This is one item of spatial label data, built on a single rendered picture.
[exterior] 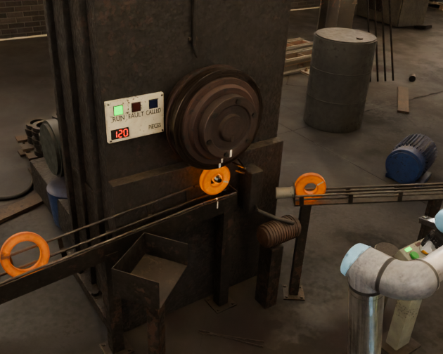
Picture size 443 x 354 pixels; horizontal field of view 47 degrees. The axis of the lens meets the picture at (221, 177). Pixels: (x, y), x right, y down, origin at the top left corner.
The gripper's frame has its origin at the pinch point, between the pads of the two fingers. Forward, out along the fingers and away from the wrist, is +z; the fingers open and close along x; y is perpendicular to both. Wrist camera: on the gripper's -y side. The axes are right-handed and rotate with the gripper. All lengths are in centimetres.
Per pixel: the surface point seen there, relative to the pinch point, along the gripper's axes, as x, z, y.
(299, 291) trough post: -11, 81, -32
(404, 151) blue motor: 139, 70, -91
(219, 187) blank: -59, 15, -73
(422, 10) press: 653, 199, -436
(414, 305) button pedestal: 6.8, 34.3, 13.8
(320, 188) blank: -9, 14, -53
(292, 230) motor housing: -24, 35, -48
